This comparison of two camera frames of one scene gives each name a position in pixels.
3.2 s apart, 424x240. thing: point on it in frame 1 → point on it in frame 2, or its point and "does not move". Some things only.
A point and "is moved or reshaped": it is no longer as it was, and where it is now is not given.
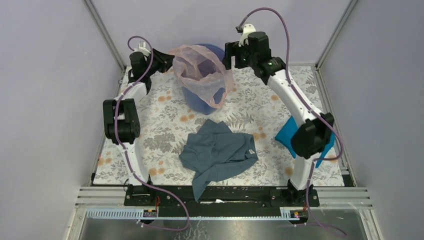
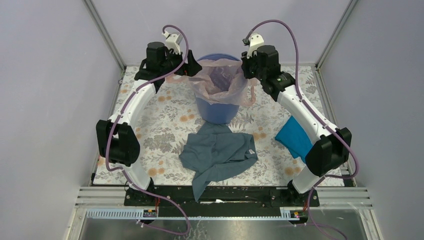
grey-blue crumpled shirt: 214,152 does not move
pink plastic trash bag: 201,71 is moved or reshaped
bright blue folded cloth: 285,135 does not move
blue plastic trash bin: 193,103 → 217,113
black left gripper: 165,61 → 190,68
